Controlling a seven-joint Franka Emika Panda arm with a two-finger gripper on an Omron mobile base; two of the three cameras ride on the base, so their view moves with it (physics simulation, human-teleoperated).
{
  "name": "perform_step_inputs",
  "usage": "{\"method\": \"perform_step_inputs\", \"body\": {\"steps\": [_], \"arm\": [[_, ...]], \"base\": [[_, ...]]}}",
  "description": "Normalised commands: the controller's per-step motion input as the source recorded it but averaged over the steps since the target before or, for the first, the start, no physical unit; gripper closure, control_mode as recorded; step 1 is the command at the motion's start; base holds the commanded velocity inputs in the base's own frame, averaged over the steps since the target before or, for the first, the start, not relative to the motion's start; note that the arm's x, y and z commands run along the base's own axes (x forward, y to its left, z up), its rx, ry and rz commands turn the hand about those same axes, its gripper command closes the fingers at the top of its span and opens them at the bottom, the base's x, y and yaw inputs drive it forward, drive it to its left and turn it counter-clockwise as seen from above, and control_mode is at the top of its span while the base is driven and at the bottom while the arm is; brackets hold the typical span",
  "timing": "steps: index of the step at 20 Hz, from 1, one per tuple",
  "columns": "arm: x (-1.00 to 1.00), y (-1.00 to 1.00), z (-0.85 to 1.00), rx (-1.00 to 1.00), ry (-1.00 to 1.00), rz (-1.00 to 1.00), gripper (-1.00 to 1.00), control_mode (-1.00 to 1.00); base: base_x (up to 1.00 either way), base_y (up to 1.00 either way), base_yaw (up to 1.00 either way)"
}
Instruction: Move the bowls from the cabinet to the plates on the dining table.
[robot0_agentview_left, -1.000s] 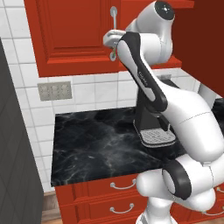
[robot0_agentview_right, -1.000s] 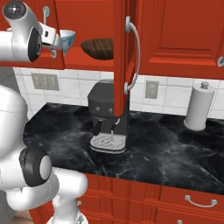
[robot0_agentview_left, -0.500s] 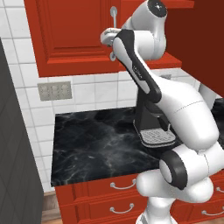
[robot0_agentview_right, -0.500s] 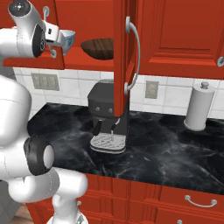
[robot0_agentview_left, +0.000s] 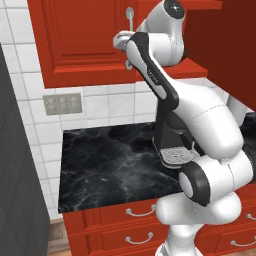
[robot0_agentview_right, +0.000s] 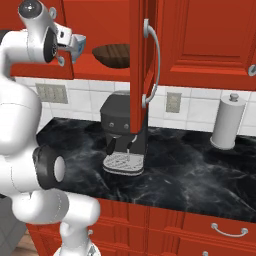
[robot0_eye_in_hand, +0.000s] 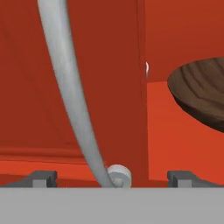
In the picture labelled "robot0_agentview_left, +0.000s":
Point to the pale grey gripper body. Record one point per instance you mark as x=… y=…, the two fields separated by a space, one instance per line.
x=121 y=39

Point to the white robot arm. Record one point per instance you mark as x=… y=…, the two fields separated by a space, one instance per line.
x=213 y=126

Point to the dark red open cabinet door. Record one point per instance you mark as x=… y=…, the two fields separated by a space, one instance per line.
x=226 y=50

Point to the black coffee machine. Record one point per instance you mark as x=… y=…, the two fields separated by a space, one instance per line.
x=171 y=128

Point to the dark grey tall fridge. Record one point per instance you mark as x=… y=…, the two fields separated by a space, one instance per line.
x=16 y=173

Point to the red shallow drawer front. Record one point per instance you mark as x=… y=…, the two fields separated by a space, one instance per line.
x=248 y=205
x=111 y=215

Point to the red deep drawer front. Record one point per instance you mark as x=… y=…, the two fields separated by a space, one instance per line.
x=111 y=239
x=226 y=235

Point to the red wall cabinet door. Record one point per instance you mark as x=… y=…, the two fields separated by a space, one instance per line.
x=83 y=36

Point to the red wall cabinet carcass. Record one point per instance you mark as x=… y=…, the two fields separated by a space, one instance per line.
x=190 y=70

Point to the grey wall socket plate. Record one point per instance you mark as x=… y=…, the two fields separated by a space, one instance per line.
x=62 y=104

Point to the red base cabinet frame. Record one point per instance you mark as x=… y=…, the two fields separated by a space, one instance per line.
x=78 y=230

